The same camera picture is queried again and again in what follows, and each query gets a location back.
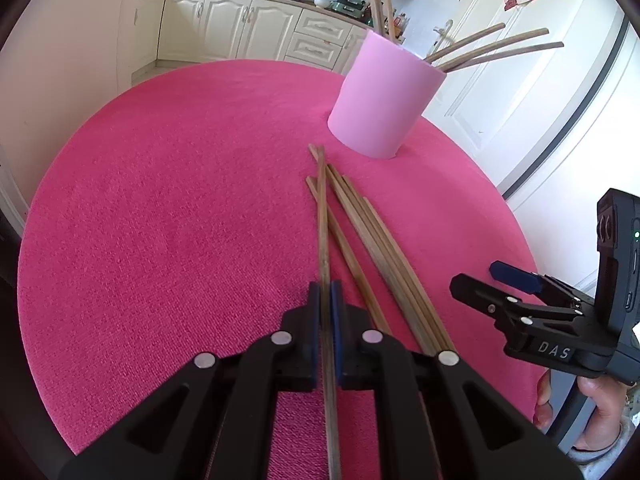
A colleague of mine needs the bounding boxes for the pink round tablecloth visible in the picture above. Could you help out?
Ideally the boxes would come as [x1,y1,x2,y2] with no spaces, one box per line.
[17,59,551,480]

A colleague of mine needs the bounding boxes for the person's right hand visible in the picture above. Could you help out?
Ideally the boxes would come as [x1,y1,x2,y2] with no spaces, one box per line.
[532,367,631,453]

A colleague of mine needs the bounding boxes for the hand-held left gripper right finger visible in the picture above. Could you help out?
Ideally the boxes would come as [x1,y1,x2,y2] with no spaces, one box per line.
[330,280,583,480]

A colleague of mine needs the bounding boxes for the metal door handle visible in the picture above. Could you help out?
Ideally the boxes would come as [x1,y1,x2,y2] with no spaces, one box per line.
[432,19,456,51]

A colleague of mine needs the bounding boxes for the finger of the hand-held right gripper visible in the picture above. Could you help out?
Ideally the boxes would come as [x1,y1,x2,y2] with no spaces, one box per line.
[489,261,596,311]
[449,274,531,328]

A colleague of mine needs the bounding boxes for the green electric cooker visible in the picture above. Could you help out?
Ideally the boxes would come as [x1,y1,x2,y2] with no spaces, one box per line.
[332,0,371,18]

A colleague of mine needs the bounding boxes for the person's right forearm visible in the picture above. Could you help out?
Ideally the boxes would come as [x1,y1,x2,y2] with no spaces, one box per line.
[565,430,638,480]

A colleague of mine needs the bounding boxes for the white panel door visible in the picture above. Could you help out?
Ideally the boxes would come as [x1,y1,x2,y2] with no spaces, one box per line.
[400,0,628,191]

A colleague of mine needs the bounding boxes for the bundle of wooden chopsticks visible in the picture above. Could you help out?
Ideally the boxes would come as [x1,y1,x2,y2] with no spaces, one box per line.
[305,162,456,356]

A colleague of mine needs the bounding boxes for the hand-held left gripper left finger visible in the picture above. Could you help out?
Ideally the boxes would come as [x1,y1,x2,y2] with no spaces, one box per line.
[59,281,321,480]

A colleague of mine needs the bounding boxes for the pink cylindrical cup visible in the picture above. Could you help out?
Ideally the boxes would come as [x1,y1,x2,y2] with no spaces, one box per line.
[327,31,447,160]

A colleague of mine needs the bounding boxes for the cream base kitchen cabinets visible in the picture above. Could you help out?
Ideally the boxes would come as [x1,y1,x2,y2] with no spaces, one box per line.
[132,0,371,76]

